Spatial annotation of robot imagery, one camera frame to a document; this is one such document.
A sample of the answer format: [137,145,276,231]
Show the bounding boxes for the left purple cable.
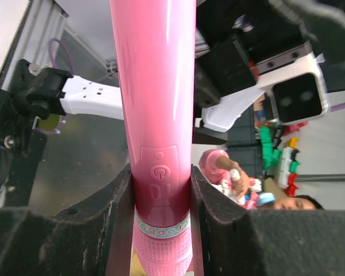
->
[34,37,77,136]

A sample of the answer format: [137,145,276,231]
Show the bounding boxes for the aluminium side frame rail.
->
[0,1,67,89]

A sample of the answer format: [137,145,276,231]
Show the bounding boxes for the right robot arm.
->
[195,1,345,133]

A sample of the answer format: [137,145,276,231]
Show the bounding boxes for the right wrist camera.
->
[258,52,329,125]

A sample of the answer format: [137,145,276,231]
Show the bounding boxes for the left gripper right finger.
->
[190,167,345,275]

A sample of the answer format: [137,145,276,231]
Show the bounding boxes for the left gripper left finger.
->
[0,166,135,275]

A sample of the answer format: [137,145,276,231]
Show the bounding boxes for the black front mounting rail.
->
[0,90,47,208]

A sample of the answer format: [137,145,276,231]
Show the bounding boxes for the person in background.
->
[198,149,323,210]

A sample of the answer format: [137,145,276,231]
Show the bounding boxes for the colourful toy blocks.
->
[259,123,305,197]

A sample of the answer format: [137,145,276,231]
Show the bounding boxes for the pink toy microphone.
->
[110,1,196,275]

